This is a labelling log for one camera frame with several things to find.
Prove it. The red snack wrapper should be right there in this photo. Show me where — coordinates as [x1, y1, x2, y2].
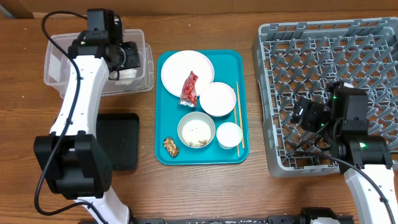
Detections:
[178, 71, 198, 107]

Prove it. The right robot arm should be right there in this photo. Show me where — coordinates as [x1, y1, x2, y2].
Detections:
[290, 82, 397, 223]

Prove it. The clear plastic bin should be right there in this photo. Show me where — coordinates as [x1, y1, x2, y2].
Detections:
[44, 29, 154, 97]

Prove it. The black plastic tray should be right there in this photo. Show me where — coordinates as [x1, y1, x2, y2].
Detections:
[96, 113, 139, 170]

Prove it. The grey dishwasher rack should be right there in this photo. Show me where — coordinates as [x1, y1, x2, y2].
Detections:
[252, 17, 397, 177]

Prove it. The brown food scrap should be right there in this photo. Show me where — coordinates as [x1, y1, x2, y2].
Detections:
[163, 137, 179, 157]

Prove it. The white paper cup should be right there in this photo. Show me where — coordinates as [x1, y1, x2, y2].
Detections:
[216, 122, 243, 149]

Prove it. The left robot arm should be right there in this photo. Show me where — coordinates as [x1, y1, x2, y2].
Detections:
[34, 9, 141, 223]

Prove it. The grey bowl of rice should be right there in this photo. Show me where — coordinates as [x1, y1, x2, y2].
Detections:
[177, 111, 216, 149]

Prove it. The large white plate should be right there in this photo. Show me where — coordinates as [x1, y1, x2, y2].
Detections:
[160, 50, 215, 97]

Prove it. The white tissue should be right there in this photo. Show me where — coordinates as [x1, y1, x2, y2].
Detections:
[109, 68, 137, 85]

